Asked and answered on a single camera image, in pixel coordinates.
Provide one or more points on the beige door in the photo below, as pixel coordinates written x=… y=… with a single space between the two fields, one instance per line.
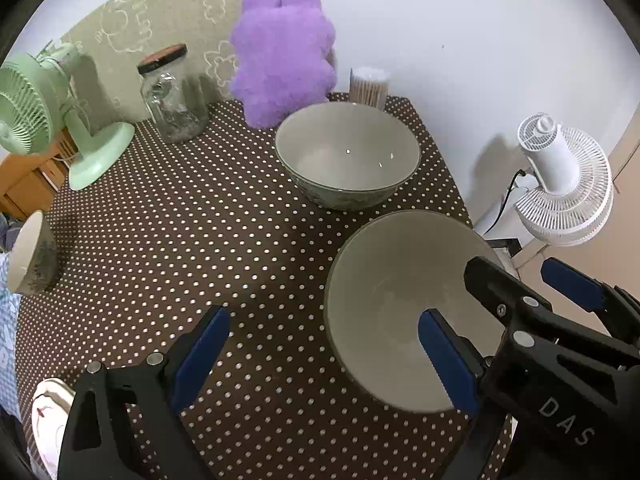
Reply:
x=627 y=160

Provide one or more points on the wooden chair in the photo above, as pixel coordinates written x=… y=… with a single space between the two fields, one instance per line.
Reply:
x=25 y=185

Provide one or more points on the purple plush toy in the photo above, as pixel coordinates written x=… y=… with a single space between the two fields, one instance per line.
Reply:
x=280 y=55

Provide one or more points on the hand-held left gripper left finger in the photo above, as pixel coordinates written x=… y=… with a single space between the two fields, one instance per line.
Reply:
x=200 y=355

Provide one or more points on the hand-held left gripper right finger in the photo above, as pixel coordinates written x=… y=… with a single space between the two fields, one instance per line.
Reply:
x=445 y=355

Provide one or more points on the white standing fan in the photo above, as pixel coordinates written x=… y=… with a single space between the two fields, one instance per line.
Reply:
x=560 y=175

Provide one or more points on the green desk fan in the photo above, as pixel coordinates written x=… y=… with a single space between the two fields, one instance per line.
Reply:
x=95 y=160

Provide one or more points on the glass jar with dark lid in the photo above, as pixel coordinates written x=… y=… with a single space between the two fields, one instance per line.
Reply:
x=172 y=105

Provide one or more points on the cotton swab container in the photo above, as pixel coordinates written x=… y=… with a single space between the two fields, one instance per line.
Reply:
x=369 y=89

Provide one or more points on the brown polka-dot tablecloth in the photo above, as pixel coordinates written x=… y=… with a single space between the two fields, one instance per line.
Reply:
x=200 y=240

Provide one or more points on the small purple-flower plate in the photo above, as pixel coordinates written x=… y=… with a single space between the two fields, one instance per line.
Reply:
x=47 y=425

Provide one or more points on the green-rimmed ceramic bowl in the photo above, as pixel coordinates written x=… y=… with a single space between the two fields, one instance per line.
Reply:
x=30 y=255
x=385 y=280
x=347 y=155

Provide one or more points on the blue checked blanket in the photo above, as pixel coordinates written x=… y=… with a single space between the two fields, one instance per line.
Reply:
x=7 y=320

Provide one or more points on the green patterned board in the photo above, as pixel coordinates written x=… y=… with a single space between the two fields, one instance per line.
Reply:
x=165 y=10

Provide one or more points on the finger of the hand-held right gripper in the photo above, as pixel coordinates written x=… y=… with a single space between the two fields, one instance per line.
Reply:
x=505 y=290
x=575 y=282

